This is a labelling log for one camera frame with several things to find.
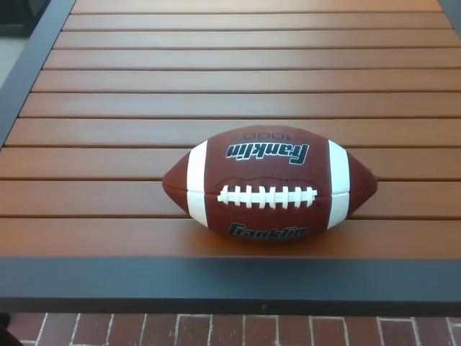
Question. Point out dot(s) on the brown Franklin leather football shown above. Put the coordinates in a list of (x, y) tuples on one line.
[(266, 173)]

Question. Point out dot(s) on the wooden slat table black frame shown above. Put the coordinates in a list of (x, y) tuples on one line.
[(108, 281)]

